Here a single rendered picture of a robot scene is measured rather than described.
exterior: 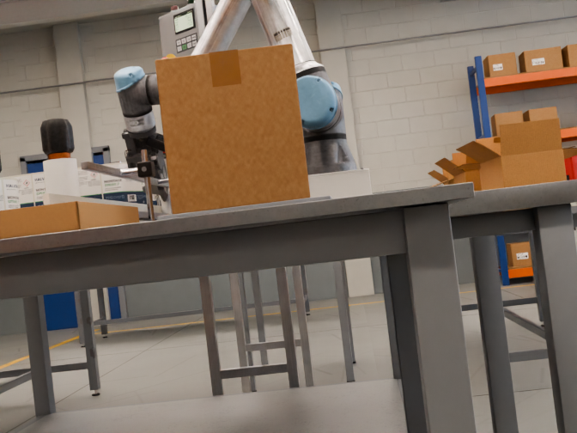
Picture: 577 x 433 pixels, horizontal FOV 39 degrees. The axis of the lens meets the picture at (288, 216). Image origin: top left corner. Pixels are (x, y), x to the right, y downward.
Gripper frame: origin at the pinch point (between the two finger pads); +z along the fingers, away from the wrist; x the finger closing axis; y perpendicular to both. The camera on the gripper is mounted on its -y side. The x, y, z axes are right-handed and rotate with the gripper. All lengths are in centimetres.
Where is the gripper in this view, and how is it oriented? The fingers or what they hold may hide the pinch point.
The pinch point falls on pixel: (167, 196)
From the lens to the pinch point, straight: 218.9
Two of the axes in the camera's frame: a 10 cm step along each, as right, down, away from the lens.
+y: -9.9, 1.2, 0.8
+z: 1.5, 8.7, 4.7
